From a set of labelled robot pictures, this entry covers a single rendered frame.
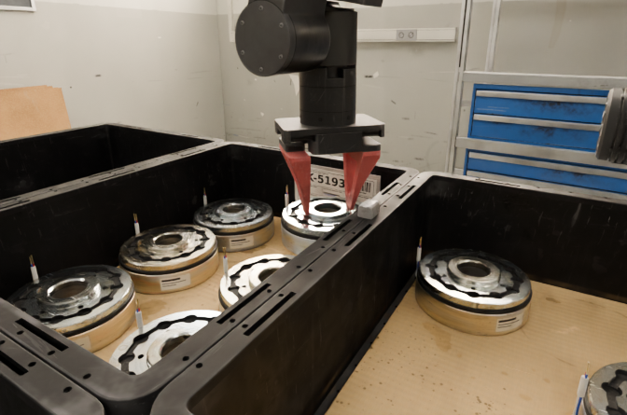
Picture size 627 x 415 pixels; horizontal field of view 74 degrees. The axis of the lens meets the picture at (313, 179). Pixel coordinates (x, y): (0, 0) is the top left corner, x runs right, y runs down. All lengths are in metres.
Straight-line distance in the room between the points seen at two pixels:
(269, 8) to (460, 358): 0.31
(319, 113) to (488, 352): 0.25
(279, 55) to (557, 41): 2.76
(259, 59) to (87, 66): 3.21
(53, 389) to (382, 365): 0.23
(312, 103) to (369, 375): 0.24
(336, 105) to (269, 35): 0.10
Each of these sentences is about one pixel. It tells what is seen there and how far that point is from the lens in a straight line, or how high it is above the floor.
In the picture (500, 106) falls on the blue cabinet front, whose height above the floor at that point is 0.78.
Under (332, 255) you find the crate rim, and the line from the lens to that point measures 0.30.
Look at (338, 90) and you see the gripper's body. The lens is 0.40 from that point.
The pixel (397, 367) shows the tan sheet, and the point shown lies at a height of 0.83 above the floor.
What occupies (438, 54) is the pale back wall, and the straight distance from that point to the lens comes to 3.17.
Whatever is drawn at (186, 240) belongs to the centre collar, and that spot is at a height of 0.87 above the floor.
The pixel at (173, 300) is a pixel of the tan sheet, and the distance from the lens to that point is 0.45.
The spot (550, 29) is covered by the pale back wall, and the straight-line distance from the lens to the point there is 3.04.
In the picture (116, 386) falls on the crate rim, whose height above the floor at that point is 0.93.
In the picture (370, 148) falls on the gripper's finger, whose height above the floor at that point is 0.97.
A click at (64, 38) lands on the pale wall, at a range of 3.47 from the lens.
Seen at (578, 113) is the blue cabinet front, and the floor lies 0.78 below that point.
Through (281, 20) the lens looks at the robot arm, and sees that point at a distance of 0.33.
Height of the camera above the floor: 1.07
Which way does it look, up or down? 18 degrees down
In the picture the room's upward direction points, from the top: straight up
